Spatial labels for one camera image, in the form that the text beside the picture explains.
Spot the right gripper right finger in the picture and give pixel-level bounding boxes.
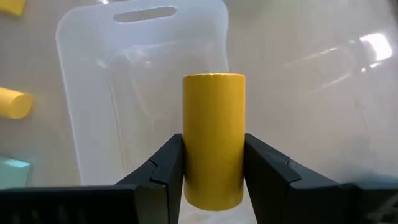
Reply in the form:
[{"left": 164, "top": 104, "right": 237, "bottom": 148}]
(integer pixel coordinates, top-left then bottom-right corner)
[{"left": 244, "top": 133, "right": 398, "bottom": 224}]

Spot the yellow cylinder block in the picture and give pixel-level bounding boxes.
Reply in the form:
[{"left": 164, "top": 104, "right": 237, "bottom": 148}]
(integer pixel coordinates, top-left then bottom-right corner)
[
  {"left": 0, "top": 0, "right": 27, "bottom": 17},
  {"left": 0, "top": 86, "right": 34, "bottom": 121},
  {"left": 182, "top": 73, "right": 246, "bottom": 212}
]

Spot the light blue block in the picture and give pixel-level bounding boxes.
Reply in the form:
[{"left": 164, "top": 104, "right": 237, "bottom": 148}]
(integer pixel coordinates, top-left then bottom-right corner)
[{"left": 0, "top": 155, "right": 32, "bottom": 190}]

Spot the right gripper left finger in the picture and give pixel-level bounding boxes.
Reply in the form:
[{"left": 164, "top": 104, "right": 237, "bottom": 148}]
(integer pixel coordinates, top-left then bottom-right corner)
[{"left": 0, "top": 133, "right": 185, "bottom": 224}]

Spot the clear plastic bin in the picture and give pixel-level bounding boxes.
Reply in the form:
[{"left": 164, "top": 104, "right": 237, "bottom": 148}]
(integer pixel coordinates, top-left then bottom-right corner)
[{"left": 55, "top": 0, "right": 259, "bottom": 224}]

